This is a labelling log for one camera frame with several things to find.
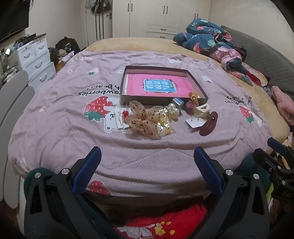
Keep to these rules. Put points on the shallow brown cardboard box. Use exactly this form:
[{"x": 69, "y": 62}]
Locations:
[{"x": 147, "y": 100}]

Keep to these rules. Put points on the pink floral clothing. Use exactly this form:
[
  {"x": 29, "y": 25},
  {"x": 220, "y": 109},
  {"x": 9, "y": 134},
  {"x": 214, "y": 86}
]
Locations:
[{"x": 229, "y": 57}]

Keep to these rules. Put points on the pearl hair accessory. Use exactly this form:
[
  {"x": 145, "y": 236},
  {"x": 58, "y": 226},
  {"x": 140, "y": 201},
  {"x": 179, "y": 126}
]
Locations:
[{"x": 171, "y": 106}]

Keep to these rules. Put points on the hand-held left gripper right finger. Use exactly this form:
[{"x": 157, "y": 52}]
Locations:
[{"x": 207, "y": 170}]

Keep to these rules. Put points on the white plastic drawer unit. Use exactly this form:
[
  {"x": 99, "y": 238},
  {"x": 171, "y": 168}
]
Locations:
[{"x": 34, "y": 59}]

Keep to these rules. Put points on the dark green cloth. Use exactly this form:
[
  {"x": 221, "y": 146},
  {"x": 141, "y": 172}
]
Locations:
[{"x": 248, "y": 165}]

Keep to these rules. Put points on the dark red snap hair clip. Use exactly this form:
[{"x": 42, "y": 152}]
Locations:
[{"x": 207, "y": 126}]

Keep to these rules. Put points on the red cherry earrings packet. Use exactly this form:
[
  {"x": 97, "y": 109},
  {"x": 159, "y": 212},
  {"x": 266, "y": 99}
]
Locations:
[{"x": 120, "y": 120}]

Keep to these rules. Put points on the cream hair claw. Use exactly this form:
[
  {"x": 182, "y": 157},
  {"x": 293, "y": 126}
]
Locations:
[{"x": 202, "y": 110}]

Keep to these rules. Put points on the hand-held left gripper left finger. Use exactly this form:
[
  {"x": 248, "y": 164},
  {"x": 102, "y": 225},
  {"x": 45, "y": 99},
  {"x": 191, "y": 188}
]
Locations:
[{"x": 88, "y": 170}]

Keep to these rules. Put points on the pink flower hair clip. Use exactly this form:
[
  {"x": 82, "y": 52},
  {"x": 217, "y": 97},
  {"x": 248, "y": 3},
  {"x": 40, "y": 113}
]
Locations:
[{"x": 190, "y": 106}]

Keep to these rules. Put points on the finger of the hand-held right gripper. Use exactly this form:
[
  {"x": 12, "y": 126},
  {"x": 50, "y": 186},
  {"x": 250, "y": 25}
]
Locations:
[
  {"x": 268, "y": 160},
  {"x": 276, "y": 144}
]

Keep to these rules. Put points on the beige dotted organza scrunchie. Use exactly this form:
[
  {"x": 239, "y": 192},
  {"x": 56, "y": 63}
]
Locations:
[{"x": 140, "y": 119}]

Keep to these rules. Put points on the pink fluffy cloth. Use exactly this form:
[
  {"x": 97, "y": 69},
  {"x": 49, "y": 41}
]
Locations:
[{"x": 283, "y": 103}]

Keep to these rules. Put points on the red patterned pillow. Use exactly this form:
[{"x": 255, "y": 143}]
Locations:
[{"x": 257, "y": 74}]

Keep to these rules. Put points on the white door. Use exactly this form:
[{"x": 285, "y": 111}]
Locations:
[{"x": 91, "y": 29}]

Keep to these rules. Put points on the red floral cloth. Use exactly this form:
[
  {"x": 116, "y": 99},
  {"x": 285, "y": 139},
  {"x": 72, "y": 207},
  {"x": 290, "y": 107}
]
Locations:
[{"x": 174, "y": 220}]

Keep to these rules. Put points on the pink strawberry print blanket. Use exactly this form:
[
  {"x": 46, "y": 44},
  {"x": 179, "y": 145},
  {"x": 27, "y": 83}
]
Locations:
[{"x": 69, "y": 128}]

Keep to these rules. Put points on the white earring card packet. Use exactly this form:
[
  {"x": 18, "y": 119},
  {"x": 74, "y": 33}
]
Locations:
[{"x": 194, "y": 124}]

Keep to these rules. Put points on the small blue box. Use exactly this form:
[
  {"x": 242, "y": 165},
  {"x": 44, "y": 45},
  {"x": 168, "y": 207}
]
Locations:
[{"x": 178, "y": 102}]

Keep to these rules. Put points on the pink book with blue label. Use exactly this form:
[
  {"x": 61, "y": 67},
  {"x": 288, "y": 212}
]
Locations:
[{"x": 135, "y": 85}]

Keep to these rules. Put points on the hanging dark clothes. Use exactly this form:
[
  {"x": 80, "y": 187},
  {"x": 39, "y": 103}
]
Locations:
[{"x": 98, "y": 7}]

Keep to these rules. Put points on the black television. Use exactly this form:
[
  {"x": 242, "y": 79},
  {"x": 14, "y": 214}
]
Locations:
[{"x": 11, "y": 18}]

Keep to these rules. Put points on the white wardrobe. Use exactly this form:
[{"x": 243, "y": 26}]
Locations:
[{"x": 160, "y": 16}]

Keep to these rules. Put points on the dark blue floral quilt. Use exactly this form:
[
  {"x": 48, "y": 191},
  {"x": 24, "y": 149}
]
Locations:
[{"x": 202, "y": 36}]

